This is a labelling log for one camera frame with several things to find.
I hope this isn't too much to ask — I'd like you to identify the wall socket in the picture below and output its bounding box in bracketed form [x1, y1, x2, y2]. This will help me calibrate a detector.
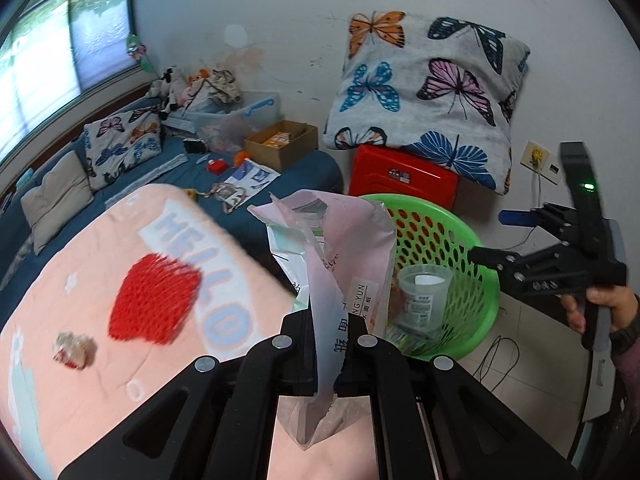
[520, 141, 563, 186]

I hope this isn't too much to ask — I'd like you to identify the cardboard box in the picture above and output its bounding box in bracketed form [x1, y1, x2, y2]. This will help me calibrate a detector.
[244, 120, 319, 172]

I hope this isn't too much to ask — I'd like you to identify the beige cushion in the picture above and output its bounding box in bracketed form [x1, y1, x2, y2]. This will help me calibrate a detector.
[20, 150, 96, 256]

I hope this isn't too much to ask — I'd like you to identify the large clear plastic jar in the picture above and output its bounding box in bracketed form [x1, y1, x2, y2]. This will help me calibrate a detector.
[397, 265, 453, 333]

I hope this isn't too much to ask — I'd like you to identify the pile of plush toys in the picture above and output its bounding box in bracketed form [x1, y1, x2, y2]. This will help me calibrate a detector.
[185, 67, 243, 106]

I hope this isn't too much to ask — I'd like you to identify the small butterfly print pillow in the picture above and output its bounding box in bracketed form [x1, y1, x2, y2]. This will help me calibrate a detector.
[82, 108, 163, 192]

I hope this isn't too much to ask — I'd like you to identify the colourful hanging ornament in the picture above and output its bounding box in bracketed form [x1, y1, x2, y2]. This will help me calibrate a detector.
[125, 34, 156, 73]

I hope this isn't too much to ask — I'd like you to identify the large butterfly print pillow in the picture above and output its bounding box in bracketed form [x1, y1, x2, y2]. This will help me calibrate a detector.
[322, 10, 531, 196]

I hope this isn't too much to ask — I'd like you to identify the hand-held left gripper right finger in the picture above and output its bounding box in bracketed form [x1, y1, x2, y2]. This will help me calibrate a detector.
[332, 317, 583, 480]

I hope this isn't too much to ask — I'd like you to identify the black floor cable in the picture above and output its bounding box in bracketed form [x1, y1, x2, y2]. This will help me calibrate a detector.
[477, 335, 521, 391]

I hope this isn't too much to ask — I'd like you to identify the blue sofa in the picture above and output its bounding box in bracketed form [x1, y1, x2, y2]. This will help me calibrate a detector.
[0, 95, 343, 311]

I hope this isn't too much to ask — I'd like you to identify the person's right hand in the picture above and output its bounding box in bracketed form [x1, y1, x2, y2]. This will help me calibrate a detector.
[560, 284, 640, 336]

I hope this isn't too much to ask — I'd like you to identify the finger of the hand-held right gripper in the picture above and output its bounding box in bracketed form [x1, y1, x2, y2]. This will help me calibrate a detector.
[467, 242, 592, 297]
[498, 202, 581, 242]

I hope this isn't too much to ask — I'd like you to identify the red foam fruit net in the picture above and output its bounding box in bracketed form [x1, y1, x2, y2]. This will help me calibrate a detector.
[107, 253, 203, 345]

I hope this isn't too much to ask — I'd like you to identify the window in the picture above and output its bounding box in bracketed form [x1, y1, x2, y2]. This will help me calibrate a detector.
[0, 0, 133, 166]

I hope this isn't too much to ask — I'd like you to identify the green plastic basket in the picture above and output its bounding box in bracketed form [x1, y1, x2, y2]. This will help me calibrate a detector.
[357, 194, 501, 362]

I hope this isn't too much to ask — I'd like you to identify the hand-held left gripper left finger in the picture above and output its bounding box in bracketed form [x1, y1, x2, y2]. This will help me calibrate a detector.
[57, 310, 321, 480]

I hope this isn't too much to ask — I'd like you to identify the clear plastic storage box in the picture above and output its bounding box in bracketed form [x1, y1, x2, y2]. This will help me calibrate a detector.
[192, 91, 282, 153]

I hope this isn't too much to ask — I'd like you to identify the person's right forearm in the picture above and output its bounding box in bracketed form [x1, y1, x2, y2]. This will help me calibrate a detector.
[607, 296, 640, 411]

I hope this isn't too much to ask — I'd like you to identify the blue white booklet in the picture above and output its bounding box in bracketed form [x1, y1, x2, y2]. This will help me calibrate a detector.
[223, 159, 281, 192]

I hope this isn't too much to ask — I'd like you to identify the pink plastic bag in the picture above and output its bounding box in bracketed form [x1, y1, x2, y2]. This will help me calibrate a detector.
[247, 189, 398, 453]

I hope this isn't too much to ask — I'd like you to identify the red plastic stool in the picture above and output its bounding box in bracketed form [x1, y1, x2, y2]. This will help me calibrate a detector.
[348, 144, 461, 211]

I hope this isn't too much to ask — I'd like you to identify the crumpled red white wrapper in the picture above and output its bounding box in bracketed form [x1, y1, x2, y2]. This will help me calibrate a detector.
[54, 331, 97, 371]

